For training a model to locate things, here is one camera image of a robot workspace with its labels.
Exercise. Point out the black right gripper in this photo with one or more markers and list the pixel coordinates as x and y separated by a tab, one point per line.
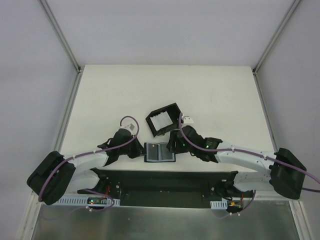
174	142

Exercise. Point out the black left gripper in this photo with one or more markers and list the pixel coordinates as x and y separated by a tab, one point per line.
136	149

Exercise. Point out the black leather card holder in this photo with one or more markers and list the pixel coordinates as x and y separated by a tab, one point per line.
158	161

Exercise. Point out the black plastic card tray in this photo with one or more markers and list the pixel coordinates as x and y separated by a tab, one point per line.
173	111

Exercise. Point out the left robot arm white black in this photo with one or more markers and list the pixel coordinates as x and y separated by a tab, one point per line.
57	175

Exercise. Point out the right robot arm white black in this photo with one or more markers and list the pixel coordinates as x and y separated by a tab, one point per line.
280	171

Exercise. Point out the white cards in tray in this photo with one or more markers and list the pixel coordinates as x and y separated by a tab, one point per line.
161	121

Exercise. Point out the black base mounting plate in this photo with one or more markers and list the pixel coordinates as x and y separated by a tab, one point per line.
167	189

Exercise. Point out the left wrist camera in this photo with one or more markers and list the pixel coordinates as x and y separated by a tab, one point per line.
130	127

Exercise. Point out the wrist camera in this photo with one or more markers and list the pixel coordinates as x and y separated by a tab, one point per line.
130	127
187	120

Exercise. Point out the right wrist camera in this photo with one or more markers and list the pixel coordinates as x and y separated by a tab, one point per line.
187	120

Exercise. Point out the left white cable duct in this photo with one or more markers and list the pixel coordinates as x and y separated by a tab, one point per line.
87	201

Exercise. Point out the white cable duct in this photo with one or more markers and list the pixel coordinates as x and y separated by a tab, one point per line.
87	201
219	205

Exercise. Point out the right white cable duct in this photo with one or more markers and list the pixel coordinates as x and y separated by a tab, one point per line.
219	205

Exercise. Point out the left aluminium frame post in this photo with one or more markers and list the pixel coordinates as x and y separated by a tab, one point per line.
59	34

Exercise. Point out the aluminium frame post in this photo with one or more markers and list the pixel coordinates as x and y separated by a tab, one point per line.
59	34
293	7

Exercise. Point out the right aluminium frame post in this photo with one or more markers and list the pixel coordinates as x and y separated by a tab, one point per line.
293	7

